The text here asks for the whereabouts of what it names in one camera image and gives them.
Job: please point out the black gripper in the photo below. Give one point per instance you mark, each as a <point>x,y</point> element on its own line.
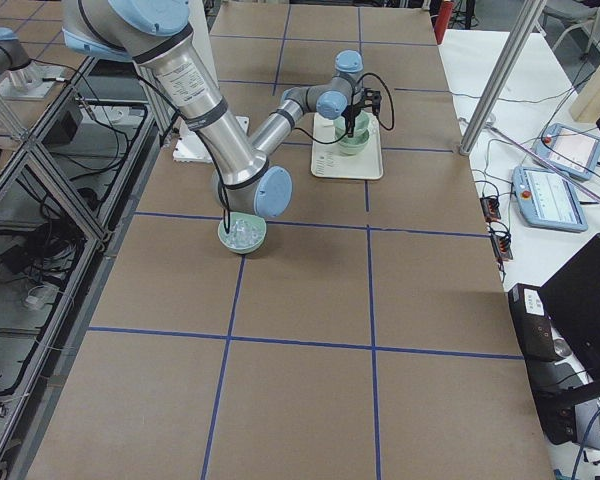
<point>352,111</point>

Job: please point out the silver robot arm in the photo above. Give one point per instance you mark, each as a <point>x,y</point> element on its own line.
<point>157,35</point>

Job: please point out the green bowl on tray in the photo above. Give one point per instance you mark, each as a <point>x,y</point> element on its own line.
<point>351,149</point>

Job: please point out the cream bear tray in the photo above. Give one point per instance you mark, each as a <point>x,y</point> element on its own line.
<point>327,162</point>

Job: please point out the red fire extinguisher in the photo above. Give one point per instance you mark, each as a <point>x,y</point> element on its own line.
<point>442,20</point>

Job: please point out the green bowl with ice cubes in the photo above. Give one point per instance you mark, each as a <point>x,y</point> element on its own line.
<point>245,235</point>

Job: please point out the near blue teach pendant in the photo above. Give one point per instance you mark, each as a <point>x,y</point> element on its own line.
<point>547,201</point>

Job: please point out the blue teach pendant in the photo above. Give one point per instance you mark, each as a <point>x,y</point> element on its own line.
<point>572,151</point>
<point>547,201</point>

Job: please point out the far blue teach pendant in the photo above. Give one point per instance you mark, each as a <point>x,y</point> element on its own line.
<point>572,151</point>

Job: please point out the black box device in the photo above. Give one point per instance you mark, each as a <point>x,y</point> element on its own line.
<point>533,326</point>

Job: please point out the silver grabber stick green tip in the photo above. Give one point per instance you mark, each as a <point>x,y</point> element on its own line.
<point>591,194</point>

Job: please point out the black computer monitor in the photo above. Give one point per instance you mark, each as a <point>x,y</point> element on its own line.
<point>571,297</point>

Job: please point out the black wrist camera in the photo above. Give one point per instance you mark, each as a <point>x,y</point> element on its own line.
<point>372,100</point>

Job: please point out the white camera post base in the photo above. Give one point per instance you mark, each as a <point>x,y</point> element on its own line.
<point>200,140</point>

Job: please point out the aluminium frame post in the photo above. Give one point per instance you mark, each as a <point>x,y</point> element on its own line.
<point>516,40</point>

